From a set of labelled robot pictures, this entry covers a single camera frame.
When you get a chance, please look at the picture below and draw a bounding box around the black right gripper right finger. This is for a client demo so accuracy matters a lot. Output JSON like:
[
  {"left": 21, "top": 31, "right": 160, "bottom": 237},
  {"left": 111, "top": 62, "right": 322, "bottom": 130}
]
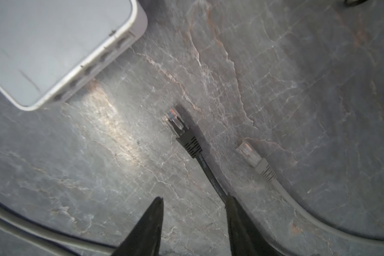
[{"left": 226, "top": 195, "right": 280, "bottom": 256}]

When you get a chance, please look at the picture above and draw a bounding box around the black ethernet cable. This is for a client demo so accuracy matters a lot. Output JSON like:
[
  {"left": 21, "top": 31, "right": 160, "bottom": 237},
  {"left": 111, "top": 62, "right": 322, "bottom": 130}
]
[{"left": 162, "top": 107, "right": 228, "bottom": 204}]

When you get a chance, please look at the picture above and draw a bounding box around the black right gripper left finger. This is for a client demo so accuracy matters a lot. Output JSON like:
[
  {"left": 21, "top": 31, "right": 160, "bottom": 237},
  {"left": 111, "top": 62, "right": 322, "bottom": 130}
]
[{"left": 112, "top": 197, "right": 164, "bottom": 256}]

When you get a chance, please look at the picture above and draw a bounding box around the black power adapter small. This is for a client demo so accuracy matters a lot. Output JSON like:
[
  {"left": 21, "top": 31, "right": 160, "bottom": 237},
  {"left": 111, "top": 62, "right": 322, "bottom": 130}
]
[{"left": 343, "top": 0, "right": 368, "bottom": 7}]

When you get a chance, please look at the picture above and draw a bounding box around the white network switch box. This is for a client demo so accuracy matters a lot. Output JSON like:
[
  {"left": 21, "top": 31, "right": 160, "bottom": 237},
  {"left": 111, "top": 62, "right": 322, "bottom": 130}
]
[{"left": 0, "top": 1, "right": 148, "bottom": 111}]

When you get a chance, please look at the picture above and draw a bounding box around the grey ethernet cable curved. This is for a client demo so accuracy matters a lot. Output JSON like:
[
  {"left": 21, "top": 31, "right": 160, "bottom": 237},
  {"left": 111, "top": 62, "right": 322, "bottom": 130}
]
[{"left": 237, "top": 140, "right": 384, "bottom": 247}]

